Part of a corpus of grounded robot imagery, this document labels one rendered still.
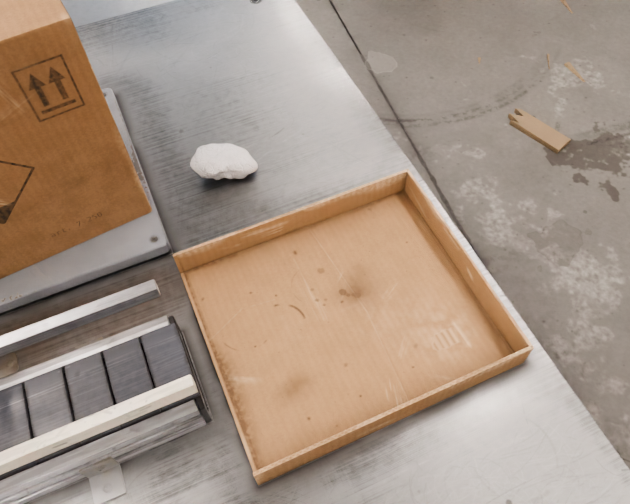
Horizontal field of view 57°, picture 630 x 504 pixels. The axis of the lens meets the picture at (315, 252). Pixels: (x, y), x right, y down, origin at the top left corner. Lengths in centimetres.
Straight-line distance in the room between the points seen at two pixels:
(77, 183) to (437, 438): 45
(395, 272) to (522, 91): 161
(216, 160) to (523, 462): 49
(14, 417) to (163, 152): 39
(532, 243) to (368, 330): 120
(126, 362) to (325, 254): 25
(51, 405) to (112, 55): 58
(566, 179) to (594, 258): 29
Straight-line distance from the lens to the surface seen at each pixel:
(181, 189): 78
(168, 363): 60
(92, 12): 110
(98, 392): 61
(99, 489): 63
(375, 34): 238
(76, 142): 63
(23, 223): 69
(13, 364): 71
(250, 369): 63
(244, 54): 95
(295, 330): 64
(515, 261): 175
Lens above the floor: 141
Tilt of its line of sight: 57 degrees down
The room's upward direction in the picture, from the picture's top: 2 degrees counter-clockwise
